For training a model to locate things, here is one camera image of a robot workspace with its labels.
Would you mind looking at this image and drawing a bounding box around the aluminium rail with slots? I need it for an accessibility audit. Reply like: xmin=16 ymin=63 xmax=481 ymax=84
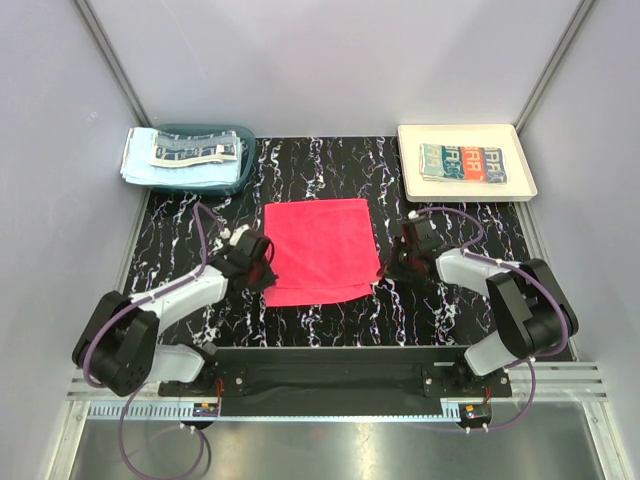
xmin=68 ymin=363 xmax=608 ymax=423

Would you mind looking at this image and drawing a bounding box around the colourful bear print towel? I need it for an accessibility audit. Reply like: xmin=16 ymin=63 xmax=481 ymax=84
xmin=419 ymin=144 xmax=509 ymax=185

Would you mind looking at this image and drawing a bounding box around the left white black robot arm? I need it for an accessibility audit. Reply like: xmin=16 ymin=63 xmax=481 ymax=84
xmin=71 ymin=225 xmax=277 ymax=397

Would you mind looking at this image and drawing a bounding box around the light blue towel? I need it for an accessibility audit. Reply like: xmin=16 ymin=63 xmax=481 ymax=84
xmin=120 ymin=127 xmax=242 ymax=187

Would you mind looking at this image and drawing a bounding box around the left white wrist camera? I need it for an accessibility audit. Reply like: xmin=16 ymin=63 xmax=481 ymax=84
xmin=220 ymin=224 xmax=250 ymax=246

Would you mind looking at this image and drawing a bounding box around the cream plastic tray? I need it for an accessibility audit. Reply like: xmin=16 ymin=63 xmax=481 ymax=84
xmin=397 ymin=124 xmax=538 ymax=202

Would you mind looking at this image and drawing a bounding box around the teal plastic basket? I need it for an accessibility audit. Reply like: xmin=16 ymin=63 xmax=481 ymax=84
xmin=149 ymin=124 xmax=256 ymax=197

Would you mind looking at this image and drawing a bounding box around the blue beige patterned towel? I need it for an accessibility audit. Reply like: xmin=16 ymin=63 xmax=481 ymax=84
xmin=150 ymin=131 xmax=241 ymax=169

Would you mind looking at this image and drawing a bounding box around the left aluminium frame post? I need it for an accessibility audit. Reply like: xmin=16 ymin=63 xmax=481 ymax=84
xmin=71 ymin=0 xmax=152 ymax=127

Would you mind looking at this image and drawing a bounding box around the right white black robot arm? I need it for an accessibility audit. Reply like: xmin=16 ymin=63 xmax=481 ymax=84
xmin=378 ymin=217 xmax=579 ymax=397

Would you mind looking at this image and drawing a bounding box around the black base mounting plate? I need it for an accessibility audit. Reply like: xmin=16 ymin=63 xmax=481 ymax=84
xmin=159 ymin=346 xmax=512 ymax=399

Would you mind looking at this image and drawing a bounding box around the right aluminium frame post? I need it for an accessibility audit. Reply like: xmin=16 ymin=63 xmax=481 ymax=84
xmin=514 ymin=0 xmax=599 ymax=135

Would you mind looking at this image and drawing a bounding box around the black marble pattern mat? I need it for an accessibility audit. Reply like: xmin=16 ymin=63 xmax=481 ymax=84
xmin=124 ymin=137 xmax=530 ymax=347

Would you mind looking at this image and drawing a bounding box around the red towel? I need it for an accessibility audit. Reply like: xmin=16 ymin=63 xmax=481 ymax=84
xmin=264 ymin=198 xmax=380 ymax=308

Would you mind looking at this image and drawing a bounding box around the aluminium frame post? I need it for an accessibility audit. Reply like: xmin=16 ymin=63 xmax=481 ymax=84
xmin=71 ymin=0 xmax=152 ymax=127
xmin=514 ymin=0 xmax=599 ymax=135

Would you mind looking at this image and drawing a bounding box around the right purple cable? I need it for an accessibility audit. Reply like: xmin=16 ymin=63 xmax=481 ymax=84
xmin=409 ymin=205 xmax=576 ymax=434

